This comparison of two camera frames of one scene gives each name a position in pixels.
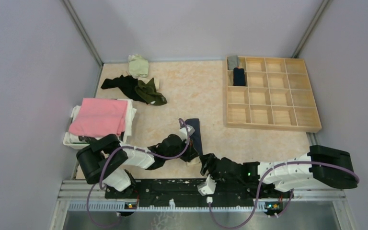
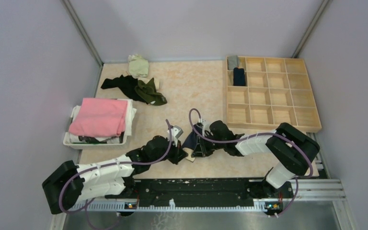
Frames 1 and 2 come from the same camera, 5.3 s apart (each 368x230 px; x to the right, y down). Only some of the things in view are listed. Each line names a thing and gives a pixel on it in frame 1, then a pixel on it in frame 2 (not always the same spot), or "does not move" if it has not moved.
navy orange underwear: [239, 76] does not move
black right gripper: [209, 161] -> [202, 149]
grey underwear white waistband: [233, 62] does not move
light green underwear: [138, 67] does not move
